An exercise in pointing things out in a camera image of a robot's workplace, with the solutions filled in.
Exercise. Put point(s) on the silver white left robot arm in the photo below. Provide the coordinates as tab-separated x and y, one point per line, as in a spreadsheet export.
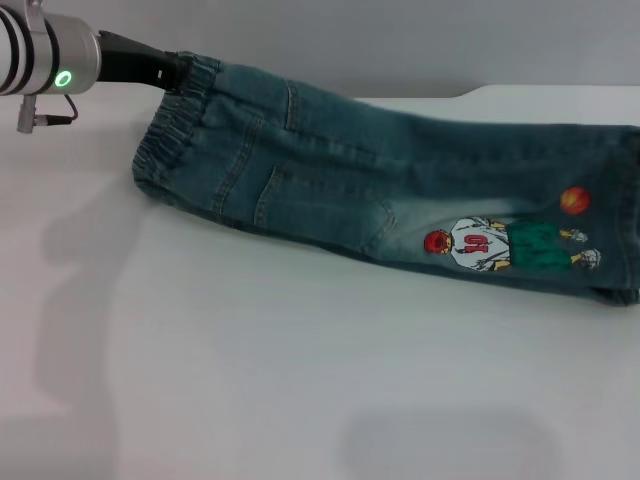
45	55

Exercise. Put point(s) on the blue denim shorts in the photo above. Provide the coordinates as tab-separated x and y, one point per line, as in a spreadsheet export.
350	185

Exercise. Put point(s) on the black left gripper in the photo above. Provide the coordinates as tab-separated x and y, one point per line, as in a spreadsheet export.
130	60

